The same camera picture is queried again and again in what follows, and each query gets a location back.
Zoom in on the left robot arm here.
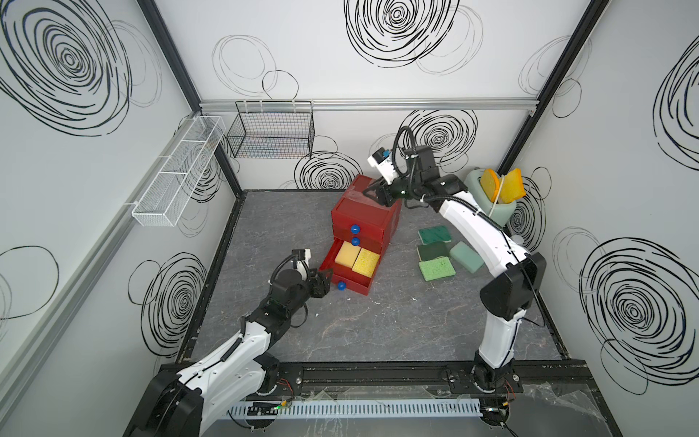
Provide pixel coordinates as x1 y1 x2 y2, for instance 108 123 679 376
124 269 332 436

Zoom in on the left yellow toast slice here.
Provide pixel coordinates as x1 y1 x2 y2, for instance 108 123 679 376
480 169 501 203

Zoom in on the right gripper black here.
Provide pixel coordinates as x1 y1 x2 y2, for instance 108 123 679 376
359 173 419 210

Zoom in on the grey slotted cable duct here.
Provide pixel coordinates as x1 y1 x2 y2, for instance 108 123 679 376
225 399 483 421

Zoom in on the white mesh shelf basket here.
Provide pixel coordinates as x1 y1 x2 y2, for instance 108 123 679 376
132 115 225 227

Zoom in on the light green sponge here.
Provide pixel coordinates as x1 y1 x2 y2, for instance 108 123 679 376
419 257 456 282

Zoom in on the dark green sponge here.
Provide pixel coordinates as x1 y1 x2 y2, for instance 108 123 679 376
418 225 453 245

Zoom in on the right yellow toast slice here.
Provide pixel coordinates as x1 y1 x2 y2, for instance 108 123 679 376
499 169 527 204

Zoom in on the yellow toast slice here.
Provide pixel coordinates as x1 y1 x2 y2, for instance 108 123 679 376
499 169 527 204
480 169 501 203

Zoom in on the red drawer cabinet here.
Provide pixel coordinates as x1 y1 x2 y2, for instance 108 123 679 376
331 175 402 256

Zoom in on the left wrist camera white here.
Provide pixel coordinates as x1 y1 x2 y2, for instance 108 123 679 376
291 249 311 271

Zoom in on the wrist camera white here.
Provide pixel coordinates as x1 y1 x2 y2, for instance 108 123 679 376
368 147 399 185
291 249 311 271

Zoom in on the mint green toaster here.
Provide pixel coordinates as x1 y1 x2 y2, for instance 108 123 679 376
465 169 517 228

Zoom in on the black wire basket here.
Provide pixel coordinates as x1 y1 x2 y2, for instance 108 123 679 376
226 100 315 160

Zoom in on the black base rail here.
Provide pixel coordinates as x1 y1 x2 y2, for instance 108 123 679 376
240 360 593 398

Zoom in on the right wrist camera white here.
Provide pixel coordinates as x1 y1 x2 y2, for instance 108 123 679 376
368 147 399 185

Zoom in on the yellow sponge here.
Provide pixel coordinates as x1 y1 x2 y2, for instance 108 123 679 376
352 248 380 278
334 241 362 269

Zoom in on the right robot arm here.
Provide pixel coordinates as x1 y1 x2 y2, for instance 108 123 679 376
363 147 546 393

